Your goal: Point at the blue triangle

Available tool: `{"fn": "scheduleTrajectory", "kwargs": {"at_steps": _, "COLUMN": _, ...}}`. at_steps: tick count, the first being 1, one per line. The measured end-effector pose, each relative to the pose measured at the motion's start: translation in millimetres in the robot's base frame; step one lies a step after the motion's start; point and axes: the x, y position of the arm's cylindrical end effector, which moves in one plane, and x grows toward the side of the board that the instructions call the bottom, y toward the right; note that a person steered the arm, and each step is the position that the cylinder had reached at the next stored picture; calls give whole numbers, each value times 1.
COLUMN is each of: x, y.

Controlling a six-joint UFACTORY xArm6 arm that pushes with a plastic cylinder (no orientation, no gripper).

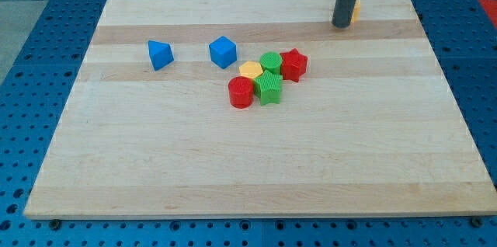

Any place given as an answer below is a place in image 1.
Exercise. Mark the blue triangle block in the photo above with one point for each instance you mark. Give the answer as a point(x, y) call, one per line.
point(160, 54)

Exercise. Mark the wooden board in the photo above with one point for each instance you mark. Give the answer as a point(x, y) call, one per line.
point(370, 130)

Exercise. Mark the red cylinder block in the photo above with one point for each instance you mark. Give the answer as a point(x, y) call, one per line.
point(240, 91)

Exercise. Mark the green star block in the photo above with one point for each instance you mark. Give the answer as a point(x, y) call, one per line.
point(268, 88)

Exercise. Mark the yellow hexagon block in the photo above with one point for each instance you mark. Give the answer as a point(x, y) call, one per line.
point(250, 69)

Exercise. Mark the green cylinder block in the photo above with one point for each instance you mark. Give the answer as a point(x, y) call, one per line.
point(271, 61)

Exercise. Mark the blue cube block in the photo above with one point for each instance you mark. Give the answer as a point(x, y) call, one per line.
point(223, 52)

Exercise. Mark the red star block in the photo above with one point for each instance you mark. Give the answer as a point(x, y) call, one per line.
point(294, 65)

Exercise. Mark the yellow block behind rod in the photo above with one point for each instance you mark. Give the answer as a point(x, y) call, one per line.
point(356, 12)

